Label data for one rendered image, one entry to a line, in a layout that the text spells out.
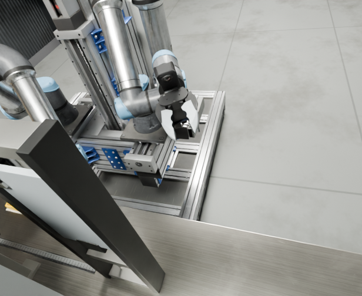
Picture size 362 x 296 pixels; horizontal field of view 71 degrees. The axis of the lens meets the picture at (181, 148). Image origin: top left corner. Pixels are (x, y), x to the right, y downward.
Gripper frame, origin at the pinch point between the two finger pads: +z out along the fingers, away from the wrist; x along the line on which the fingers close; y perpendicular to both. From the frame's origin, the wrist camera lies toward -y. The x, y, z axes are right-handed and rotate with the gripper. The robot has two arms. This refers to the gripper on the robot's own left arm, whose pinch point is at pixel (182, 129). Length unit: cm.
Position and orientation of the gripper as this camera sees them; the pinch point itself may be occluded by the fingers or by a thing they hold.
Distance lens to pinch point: 52.9
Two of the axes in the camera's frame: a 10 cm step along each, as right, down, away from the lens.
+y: 3.0, 6.3, 7.2
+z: 1.8, 7.0, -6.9
